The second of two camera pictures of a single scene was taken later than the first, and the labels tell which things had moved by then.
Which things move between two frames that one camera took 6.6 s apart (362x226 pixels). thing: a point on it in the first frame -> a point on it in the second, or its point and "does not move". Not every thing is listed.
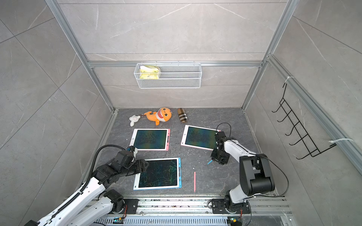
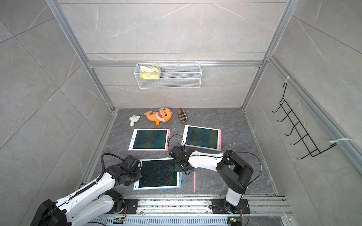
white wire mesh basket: x=171 y=76 does not move
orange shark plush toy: x=163 y=114 does not move
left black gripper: x=141 y=165 -> x=138 y=170
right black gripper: x=214 y=157 -> x=176 y=164
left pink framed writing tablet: x=151 y=139 does not move
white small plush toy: x=133 y=119 does not move
